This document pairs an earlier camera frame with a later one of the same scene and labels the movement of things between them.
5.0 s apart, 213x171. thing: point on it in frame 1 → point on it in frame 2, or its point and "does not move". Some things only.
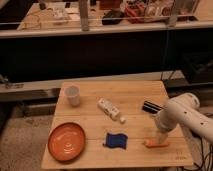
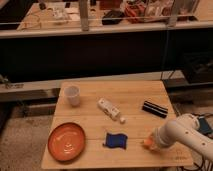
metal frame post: (83, 7) does not move
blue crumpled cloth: (116, 140) does not move
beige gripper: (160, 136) → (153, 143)
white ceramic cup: (73, 94) does not move
